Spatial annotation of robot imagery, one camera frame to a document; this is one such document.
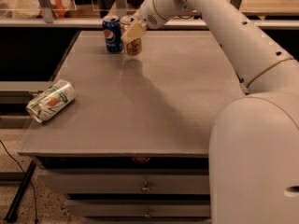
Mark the orange white plastic bag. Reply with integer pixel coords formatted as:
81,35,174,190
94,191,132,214
0,0,76,19

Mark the left black floor rail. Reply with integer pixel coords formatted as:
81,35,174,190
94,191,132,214
0,161,36,223

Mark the orange soda can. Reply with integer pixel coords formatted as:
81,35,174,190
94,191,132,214
121,16,142,56

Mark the grey drawer cabinet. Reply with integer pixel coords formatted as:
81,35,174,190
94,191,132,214
21,31,242,224

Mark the white green lying can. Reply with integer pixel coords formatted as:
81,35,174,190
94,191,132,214
26,79,76,123

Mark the black floor cable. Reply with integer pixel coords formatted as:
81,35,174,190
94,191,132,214
0,139,39,224

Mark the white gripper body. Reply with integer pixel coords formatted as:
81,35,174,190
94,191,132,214
135,0,192,29

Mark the upper drawer knob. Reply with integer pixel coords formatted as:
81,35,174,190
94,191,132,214
141,181,150,193

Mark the blue pepsi can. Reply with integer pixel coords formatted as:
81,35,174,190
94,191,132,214
102,15,123,53

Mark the drawer knob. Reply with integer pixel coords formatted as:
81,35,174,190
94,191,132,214
144,209,152,218
141,181,150,193

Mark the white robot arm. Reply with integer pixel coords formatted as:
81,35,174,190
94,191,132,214
124,0,299,224

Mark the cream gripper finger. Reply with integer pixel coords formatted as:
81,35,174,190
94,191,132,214
121,21,147,43

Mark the lower drawer knob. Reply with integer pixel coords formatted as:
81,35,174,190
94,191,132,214
144,209,152,218

